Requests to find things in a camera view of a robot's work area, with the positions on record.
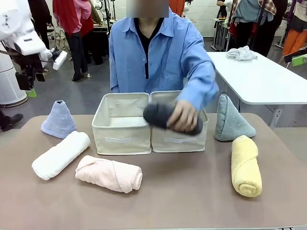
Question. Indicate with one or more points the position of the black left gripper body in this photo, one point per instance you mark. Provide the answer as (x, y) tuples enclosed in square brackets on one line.
[(24, 80)]

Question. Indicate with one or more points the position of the dark grey towel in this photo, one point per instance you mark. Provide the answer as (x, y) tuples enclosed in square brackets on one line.
[(157, 116)]

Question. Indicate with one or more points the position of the person's left forearm blue sleeve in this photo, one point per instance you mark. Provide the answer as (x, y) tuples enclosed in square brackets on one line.
[(201, 83)]

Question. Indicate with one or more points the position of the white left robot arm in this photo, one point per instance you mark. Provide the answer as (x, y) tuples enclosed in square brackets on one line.
[(21, 28)]

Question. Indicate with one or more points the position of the white folding table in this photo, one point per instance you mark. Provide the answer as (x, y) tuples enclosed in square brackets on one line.
[(259, 81)]

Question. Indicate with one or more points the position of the person's left hand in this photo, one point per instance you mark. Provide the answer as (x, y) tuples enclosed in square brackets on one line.
[(183, 117)]

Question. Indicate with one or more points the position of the white cylindrical floor unit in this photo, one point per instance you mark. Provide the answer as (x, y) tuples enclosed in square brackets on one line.
[(10, 81)]

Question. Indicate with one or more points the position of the black shoe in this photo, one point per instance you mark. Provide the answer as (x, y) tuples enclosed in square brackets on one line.
[(10, 119)]

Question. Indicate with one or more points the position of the lavender blue cone towel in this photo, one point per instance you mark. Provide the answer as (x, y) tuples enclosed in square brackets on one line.
[(58, 119)]

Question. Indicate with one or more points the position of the bystander in black clothes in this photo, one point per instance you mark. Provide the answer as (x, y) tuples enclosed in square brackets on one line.
[(42, 19)]

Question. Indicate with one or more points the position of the white rolled towel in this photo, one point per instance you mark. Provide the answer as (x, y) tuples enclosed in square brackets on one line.
[(60, 155)]

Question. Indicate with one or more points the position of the bystander in red top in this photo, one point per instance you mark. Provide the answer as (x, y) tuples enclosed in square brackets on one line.
[(74, 28)]

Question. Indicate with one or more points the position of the beige fabric storage bin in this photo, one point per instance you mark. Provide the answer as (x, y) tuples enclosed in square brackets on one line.
[(177, 143), (120, 139)]

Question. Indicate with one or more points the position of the pink rolled towel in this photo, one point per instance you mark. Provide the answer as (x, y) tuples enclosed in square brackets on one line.
[(105, 173)]

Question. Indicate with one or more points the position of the person in blue shirt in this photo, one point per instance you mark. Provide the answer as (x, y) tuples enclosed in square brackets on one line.
[(165, 55)]

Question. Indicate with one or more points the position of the grey-green cone towel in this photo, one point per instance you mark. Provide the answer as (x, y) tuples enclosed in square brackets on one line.
[(231, 122)]

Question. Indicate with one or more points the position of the crumpled white cloth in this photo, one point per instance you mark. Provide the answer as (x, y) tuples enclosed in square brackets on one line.
[(241, 54)]

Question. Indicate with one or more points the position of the yellow rolled towel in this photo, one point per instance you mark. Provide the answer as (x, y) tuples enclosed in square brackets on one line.
[(245, 167)]

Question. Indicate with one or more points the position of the bystander in light blue top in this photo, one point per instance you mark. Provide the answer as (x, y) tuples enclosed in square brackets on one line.
[(251, 21)]

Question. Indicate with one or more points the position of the green and black board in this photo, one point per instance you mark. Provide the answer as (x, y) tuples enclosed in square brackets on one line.
[(297, 58)]

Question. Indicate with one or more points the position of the bystander in orange trousers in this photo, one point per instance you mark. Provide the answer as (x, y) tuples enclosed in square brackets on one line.
[(296, 36)]

